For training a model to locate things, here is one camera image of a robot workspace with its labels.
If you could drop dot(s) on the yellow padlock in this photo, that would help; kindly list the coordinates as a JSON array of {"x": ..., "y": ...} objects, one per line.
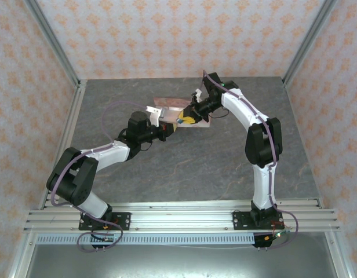
[{"x": 185, "y": 118}]

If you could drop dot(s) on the pink picture book box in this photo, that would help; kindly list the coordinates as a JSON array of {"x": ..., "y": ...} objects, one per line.
[{"x": 174, "y": 101}]

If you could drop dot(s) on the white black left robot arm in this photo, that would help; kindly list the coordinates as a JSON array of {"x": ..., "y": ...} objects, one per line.
[{"x": 109, "y": 153}]

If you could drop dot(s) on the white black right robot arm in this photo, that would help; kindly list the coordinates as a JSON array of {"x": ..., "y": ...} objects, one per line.
[{"x": 245, "y": 110}]

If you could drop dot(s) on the black left base electronics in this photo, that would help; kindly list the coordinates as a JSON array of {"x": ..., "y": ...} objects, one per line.
[{"x": 104, "y": 239}]

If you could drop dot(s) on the black base electronics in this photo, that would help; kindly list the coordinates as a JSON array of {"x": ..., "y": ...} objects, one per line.
[
  {"x": 104, "y": 239},
  {"x": 264, "y": 242}
]

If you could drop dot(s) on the grey metal sheet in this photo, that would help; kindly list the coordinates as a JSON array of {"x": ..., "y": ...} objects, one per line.
[{"x": 178, "y": 263}]

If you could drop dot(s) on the black right base electronics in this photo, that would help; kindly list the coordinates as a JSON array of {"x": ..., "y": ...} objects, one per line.
[{"x": 264, "y": 242}]

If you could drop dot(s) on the aluminium side rail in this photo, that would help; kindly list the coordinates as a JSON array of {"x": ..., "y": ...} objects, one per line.
[{"x": 69, "y": 121}]

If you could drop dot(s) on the aluminium cross rail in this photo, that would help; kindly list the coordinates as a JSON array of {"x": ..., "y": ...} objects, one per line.
[{"x": 181, "y": 220}]

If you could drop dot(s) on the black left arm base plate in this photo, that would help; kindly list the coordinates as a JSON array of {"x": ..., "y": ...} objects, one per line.
[{"x": 123, "y": 221}]

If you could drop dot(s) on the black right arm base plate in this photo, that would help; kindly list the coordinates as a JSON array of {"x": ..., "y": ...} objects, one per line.
[{"x": 239, "y": 221}]

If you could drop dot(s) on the aluminium corner post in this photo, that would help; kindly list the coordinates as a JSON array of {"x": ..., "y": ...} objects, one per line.
[
  {"x": 309, "y": 40},
  {"x": 54, "y": 40}
]

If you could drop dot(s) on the aluminium lower frame profile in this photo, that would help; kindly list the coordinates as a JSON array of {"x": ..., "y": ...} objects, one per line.
[
  {"x": 22, "y": 257},
  {"x": 339, "y": 257}
]

